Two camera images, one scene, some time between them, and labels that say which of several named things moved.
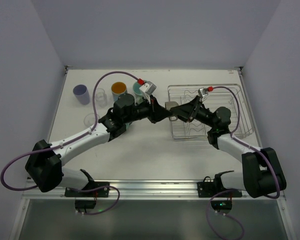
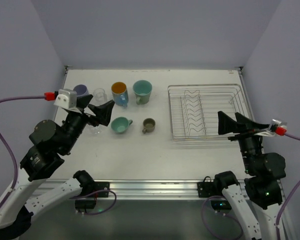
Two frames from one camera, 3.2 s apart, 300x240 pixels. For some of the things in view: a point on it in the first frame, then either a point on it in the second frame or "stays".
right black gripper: [194, 110] → [246, 135]
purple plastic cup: [82, 94] stays
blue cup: [117, 89] stays
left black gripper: [152, 110] → [84, 113]
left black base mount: [102, 192] stays
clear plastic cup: [101, 97] stays
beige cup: [168, 105] → [149, 124]
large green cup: [138, 92] stays
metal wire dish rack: [214, 96] stays
